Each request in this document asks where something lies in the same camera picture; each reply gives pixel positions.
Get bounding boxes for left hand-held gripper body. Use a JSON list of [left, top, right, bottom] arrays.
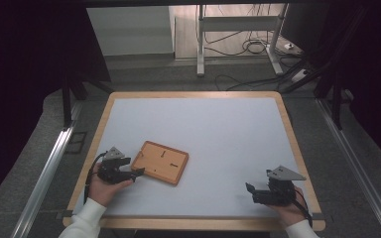
[[96, 146, 133, 184]]

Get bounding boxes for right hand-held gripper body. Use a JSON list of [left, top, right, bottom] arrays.
[[251, 165, 308, 206]]

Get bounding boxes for wooden photo frame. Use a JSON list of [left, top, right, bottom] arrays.
[[131, 140, 190, 186]]

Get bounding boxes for person's right hand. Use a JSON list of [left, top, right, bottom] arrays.
[[266, 185, 309, 228]]

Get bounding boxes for person's left hand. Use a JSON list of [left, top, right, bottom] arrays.
[[87, 163, 134, 207]]

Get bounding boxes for dark floor vent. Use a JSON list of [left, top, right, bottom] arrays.
[[63, 131, 88, 155]]

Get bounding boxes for black metal stand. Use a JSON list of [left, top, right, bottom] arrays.
[[314, 73, 345, 131], [61, 75, 113, 128]]

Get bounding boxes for white power strip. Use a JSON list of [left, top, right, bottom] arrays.
[[291, 68, 311, 83]]

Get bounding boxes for white cabinet panel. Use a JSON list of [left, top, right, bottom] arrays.
[[86, 6, 176, 57]]

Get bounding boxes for black curtain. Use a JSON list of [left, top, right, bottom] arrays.
[[311, 0, 381, 163], [0, 0, 112, 212]]

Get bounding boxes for left hand-held gripper black cable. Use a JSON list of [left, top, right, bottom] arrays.
[[83, 151, 108, 204]]

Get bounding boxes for hand-held gripper black cable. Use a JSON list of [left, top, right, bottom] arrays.
[[291, 194, 314, 228], [83, 151, 108, 204]]

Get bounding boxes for right hand-held gripper black cable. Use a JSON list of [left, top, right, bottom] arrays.
[[291, 194, 314, 228]]

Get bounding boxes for aluminium rail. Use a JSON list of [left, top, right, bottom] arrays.
[[11, 127, 75, 238], [316, 98, 381, 238]]

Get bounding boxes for long black floor cable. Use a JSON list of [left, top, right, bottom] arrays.
[[213, 73, 299, 92]]

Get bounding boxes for black floor cable bundle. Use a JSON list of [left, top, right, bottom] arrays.
[[203, 31, 279, 58]]

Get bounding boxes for white desk frame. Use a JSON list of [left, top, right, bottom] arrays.
[[196, 3, 291, 77]]

